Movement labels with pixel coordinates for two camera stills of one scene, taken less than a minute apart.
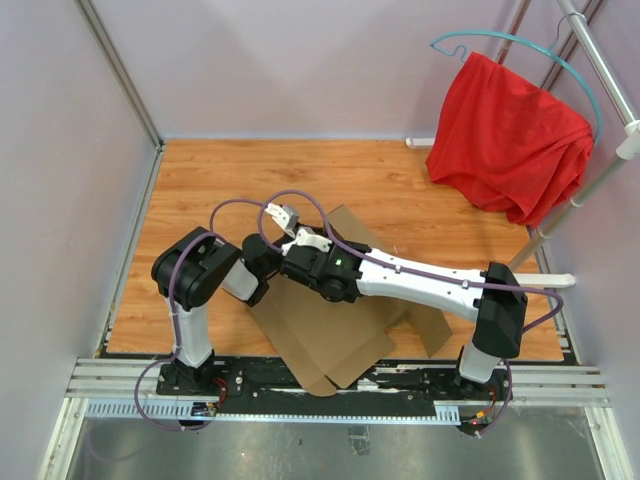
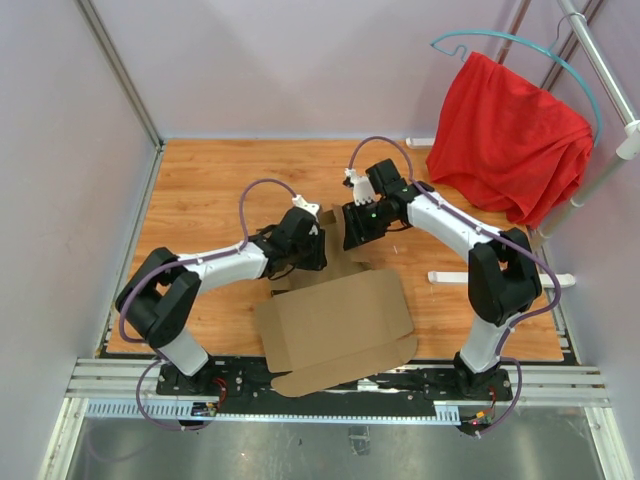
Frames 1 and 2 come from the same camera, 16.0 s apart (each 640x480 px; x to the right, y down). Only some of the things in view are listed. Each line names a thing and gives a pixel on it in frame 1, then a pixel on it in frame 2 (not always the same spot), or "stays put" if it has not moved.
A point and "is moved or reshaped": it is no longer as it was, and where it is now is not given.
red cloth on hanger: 506,143 stays put
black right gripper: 330,250 -> 355,230
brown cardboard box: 328,342 is moved or reshaped
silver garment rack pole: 628,144 stays put
